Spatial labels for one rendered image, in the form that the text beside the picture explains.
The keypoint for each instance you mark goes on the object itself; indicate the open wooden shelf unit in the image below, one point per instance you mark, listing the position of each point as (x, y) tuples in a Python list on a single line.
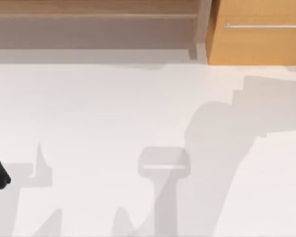
[(93, 29)]

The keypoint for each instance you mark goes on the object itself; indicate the wooden cupboard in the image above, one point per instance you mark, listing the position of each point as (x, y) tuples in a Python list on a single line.
[(256, 47)]

